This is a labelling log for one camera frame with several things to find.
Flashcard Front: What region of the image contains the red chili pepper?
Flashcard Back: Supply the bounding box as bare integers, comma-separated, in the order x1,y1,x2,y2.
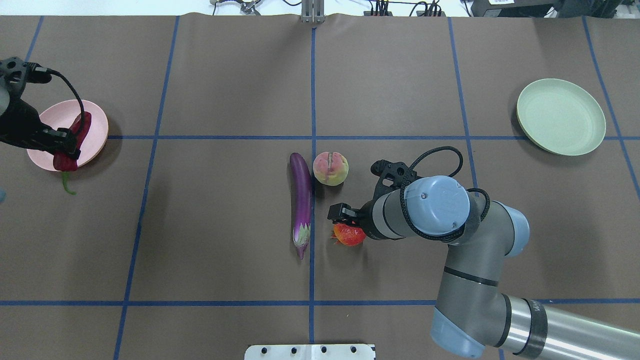
52,111,92,196

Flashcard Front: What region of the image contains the grey camera pole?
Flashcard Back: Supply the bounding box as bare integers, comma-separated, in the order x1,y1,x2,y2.
301,0,326,24

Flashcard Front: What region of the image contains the peach fruit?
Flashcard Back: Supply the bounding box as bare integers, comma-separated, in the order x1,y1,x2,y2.
312,152,350,187

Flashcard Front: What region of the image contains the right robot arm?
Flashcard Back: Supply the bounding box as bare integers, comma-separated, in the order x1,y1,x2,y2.
327,175,640,360

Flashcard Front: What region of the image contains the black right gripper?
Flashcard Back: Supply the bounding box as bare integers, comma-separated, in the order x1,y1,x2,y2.
327,201,381,240

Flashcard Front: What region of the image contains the pink plate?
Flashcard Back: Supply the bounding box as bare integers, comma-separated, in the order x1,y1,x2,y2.
26,100,109,172

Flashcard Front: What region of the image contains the purple eggplant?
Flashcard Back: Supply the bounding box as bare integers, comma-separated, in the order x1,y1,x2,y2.
289,152,313,260

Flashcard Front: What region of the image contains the black right camera cable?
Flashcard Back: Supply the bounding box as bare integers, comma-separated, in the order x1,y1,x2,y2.
402,146,492,241

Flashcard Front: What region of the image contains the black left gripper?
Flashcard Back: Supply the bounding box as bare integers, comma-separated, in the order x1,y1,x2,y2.
0,99,82,160

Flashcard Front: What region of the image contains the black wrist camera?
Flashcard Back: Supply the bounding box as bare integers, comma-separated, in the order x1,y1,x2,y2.
0,57,52,98
370,159,421,201

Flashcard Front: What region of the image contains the light green plate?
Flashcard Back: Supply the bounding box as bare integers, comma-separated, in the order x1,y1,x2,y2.
515,79,607,157

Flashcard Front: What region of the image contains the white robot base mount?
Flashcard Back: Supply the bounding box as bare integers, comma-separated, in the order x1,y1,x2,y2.
244,343,377,360

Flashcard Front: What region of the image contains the black camera cable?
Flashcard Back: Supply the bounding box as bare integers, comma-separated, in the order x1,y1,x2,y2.
47,70,87,138
402,146,492,241

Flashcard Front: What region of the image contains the black left camera cable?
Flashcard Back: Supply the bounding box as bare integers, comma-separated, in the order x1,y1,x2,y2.
47,70,87,138

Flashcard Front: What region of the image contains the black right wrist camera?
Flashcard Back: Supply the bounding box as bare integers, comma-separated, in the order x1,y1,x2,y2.
370,159,421,201

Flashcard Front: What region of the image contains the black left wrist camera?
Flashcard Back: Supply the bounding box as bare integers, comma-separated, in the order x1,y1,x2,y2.
0,57,52,98

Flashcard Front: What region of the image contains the red pomegranate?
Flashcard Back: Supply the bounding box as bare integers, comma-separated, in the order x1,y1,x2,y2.
331,223,367,248

